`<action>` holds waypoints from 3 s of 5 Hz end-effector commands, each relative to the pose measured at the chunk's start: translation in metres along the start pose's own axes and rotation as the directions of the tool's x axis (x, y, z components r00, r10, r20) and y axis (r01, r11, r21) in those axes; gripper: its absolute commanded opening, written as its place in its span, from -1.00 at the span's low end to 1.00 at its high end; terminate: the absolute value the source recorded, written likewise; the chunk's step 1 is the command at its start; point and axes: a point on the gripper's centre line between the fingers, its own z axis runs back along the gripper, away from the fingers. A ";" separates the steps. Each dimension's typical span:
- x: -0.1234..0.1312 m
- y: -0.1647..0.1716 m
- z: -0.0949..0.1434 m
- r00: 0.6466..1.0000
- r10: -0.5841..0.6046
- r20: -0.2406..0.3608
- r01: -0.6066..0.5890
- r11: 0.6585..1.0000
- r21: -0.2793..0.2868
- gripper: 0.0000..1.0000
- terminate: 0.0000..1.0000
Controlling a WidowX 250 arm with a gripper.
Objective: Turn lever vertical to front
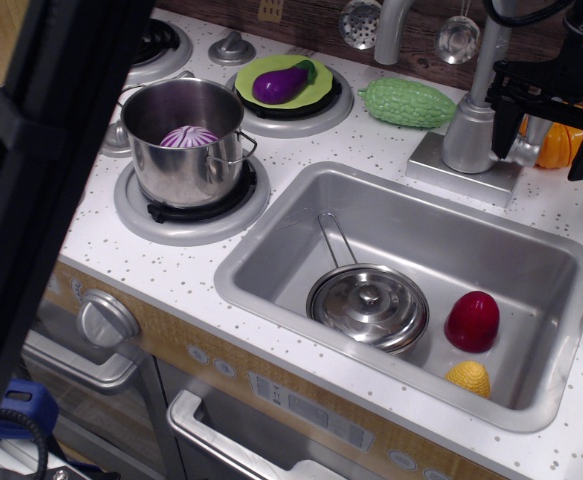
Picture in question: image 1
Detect silver stove knob back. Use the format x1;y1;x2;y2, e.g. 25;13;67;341
208;31;256;66

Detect silver oven dial knob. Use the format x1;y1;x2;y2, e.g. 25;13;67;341
76;289;140;348

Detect hanging steel ladle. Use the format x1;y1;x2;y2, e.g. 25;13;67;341
434;0;481;65

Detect front left stove burner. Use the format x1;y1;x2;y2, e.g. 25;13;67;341
114;156;270;247

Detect red toy tomato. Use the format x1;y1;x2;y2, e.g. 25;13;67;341
444;291;500;353

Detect silver stove knob left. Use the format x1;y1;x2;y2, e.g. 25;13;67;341
100;120;131;158

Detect back right stove burner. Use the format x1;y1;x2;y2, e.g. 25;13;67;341
242;67;354;139

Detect silver faucet lever handle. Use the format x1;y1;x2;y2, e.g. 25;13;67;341
505;115;553;167

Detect back left stove burner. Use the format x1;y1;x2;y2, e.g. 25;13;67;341
125;19;193;85

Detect silver stove knob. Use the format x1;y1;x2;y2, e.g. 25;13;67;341
208;31;256;66
100;120;131;158

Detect black camera mount frame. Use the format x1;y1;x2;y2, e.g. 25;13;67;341
0;1;153;402

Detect silver toy faucet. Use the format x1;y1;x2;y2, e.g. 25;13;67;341
374;0;527;209

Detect yellow toy corn piece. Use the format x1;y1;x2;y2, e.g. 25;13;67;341
445;361;491;399

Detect stainless steel pot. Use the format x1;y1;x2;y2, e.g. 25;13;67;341
120;78;257;209

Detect purple white toy onion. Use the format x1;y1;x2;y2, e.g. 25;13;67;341
160;125;218;148

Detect stove burner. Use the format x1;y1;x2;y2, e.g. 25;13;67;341
114;156;270;247
125;19;193;85
242;67;354;139

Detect blue clamp with cable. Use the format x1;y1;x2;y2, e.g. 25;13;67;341
0;378;59;479

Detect hanging slotted spoon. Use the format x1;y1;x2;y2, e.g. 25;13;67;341
338;0;381;50

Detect lime green plate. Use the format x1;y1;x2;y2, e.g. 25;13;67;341
234;54;334;110

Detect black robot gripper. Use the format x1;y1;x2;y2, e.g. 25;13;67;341
486;58;583;181

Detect green toy bitter gourd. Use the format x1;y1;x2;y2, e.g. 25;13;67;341
357;78;456;129

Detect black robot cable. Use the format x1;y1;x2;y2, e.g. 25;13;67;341
481;0;574;28

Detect orange toy bell pepper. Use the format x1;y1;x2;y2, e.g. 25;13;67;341
534;123;583;170

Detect grey plastic sink basin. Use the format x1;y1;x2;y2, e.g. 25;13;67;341
214;162;583;432

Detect silver oven door handle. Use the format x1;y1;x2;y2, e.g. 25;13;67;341
23;331;138;396

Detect purple toy eggplant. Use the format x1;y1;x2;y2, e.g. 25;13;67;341
252;60;317;105

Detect silver dishwasher door handle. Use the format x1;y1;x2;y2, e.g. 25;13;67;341
166;389;292;480

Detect steel saucepan with lid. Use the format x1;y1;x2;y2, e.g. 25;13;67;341
305;212;430;354

